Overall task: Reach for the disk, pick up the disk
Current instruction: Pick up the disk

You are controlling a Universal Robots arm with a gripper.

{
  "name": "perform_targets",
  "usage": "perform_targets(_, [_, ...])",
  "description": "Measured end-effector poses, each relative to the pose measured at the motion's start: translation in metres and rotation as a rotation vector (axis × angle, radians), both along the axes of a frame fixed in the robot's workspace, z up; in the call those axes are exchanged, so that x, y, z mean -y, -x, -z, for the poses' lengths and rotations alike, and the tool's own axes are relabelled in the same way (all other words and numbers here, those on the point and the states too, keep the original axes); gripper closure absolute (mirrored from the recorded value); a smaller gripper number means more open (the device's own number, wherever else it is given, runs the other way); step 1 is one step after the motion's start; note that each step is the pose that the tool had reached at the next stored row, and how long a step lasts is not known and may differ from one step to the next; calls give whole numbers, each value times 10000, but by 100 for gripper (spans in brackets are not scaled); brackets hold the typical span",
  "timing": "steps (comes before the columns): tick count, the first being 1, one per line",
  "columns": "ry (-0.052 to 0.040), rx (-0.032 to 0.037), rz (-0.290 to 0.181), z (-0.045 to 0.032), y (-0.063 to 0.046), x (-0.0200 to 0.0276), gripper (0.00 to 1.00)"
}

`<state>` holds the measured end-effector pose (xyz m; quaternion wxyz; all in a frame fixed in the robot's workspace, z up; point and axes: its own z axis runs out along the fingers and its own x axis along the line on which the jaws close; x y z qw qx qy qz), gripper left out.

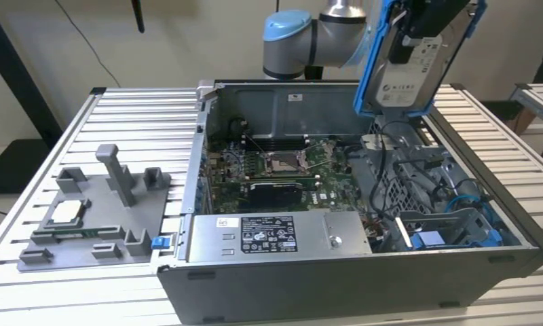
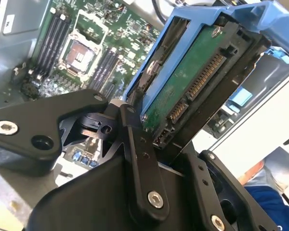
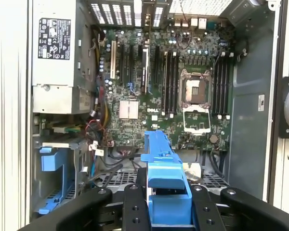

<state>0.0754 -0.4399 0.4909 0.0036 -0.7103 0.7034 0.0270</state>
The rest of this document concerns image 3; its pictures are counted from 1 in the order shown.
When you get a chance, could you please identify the hard disk with blue carrier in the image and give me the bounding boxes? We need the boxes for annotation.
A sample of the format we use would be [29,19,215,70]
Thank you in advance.
[141,129,196,228]

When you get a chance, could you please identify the blue plastic carrier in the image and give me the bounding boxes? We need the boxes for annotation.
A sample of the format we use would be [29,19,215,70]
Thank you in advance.
[38,146,77,215]

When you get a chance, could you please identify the CPU socket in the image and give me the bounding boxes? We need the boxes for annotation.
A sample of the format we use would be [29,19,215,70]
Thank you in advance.
[179,68,214,108]

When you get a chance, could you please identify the blue wire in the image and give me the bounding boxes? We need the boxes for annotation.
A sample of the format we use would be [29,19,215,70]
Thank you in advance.
[90,146,97,179]

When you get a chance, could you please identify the black open PC case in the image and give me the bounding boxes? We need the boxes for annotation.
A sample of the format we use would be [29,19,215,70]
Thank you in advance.
[26,0,287,223]

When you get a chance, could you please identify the grey power supply unit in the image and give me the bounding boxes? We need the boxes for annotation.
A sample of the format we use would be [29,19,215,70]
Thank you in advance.
[31,0,98,115]

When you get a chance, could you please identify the green Dell motherboard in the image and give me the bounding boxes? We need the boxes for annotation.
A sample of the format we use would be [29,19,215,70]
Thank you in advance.
[96,14,232,152]

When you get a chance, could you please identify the black RAM slot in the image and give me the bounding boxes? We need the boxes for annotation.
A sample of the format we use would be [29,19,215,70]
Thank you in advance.
[167,50,173,115]
[218,51,223,118]
[213,51,219,118]
[226,51,231,119]
[172,50,179,115]
[222,51,227,118]

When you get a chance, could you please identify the white expansion slot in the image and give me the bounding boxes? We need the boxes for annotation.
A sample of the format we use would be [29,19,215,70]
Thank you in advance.
[110,40,117,79]

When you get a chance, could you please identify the yellow wire bundle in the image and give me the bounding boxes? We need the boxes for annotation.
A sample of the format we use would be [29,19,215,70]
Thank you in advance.
[92,39,110,132]

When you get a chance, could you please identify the dark square base plate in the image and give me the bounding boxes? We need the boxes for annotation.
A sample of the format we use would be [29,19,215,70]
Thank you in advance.
[278,76,289,139]

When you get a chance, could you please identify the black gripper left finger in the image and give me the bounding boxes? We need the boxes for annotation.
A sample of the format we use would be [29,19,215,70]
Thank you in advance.
[19,168,152,231]

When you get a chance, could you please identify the metal socket cover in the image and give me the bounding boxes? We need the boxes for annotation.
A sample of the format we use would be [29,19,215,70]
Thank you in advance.
[183,109,211,133]

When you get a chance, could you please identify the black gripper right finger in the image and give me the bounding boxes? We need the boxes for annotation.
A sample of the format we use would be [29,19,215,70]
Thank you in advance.
[191,184,289,231]

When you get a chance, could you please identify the silver chipset heatsink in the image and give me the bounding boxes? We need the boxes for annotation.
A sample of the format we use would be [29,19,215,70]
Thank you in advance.
[119,101,139,120]

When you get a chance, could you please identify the grey metal disk bay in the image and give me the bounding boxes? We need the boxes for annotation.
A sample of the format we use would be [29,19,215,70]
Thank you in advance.
[32,139,97,217]

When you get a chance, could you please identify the black expansion slot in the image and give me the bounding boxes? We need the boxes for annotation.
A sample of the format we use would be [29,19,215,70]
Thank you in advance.
[129,44,134,82]
[120,44,126,82]

